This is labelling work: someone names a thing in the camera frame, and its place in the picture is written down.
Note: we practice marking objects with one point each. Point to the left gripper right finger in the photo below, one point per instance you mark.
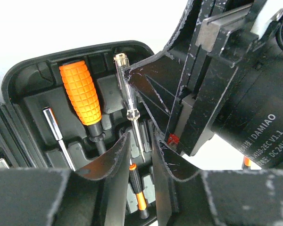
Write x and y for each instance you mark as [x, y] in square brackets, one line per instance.
[189, 196]

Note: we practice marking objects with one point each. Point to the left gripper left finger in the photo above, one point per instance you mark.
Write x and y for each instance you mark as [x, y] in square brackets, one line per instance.
[94, 195]

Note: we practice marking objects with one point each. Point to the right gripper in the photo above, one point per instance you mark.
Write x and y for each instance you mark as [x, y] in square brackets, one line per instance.
[227, 81]

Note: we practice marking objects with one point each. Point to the orange handled screwdriver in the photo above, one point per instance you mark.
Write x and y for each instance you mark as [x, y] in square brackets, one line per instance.
[83, 96]

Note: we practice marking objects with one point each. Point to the black plastic tool case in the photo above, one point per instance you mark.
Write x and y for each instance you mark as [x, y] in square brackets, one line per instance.
[26, 140]

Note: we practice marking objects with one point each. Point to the small orange screwdriver in case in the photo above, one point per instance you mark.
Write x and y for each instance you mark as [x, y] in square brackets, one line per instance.
[136, 184]

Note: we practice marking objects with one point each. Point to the chrome extension bar in case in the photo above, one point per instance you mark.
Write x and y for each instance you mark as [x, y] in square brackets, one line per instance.
[52, 122]

